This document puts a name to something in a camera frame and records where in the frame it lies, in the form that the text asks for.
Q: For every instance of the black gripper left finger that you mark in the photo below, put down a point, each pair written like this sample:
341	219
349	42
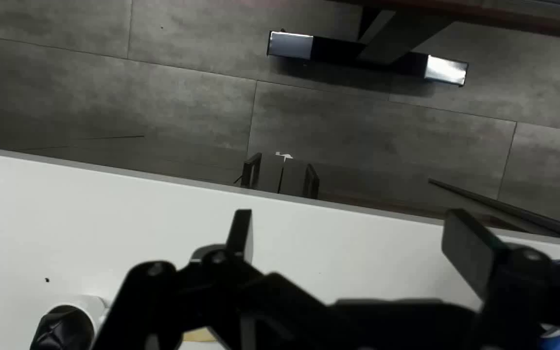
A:
238	242

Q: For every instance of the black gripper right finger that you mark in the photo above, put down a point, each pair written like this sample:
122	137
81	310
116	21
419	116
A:
479	254

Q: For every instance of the white cup with black object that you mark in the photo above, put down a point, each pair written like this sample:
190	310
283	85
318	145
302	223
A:
71	324

